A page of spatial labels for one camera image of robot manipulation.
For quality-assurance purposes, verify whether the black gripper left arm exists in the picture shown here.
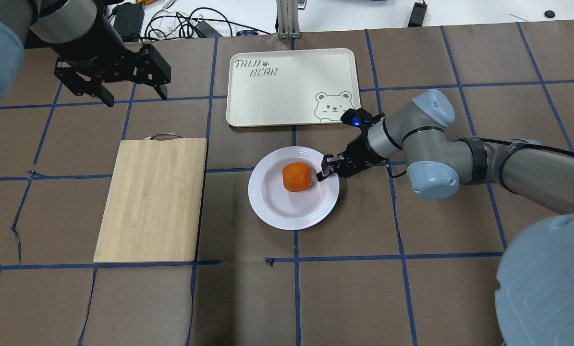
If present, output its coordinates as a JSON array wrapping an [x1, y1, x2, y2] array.
[[54, 44, 171, 108]]

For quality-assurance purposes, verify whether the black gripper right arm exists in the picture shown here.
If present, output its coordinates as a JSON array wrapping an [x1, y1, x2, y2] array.
[[316, 135, 385, 182]]

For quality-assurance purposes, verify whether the orange fruit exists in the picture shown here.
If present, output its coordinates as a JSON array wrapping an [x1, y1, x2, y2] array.
[[282, 162, 312, 192]]

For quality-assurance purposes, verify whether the white round plate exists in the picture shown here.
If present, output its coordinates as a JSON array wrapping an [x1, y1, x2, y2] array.
[[247, 146, 340, 230]]

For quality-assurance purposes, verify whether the second grey robot arm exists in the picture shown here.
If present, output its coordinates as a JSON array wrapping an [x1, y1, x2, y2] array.
[[0, 25, 574, 346]]

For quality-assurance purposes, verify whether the cream bear tray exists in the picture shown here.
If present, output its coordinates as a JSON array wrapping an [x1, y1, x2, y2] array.
[[226, 48, 361, 128]]

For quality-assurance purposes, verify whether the bamboo cutting board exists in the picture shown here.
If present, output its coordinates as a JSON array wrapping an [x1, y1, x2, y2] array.
[[93, 137, 208, 263]]

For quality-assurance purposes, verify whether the black power adapter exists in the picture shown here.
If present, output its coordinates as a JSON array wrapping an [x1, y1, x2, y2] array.
[[407, 0, 427, 28]]

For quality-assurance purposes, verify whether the aluminium frame post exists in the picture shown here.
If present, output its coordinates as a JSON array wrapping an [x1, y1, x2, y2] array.
[[276, 0, 301, 40]]

